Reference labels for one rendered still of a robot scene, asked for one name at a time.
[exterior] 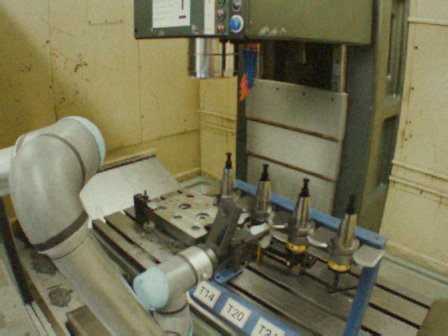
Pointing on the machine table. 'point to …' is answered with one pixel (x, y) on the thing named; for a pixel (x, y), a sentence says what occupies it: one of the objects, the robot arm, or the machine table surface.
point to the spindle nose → (211, 58)
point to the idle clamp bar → (285, 255)
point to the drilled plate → (180, 228)
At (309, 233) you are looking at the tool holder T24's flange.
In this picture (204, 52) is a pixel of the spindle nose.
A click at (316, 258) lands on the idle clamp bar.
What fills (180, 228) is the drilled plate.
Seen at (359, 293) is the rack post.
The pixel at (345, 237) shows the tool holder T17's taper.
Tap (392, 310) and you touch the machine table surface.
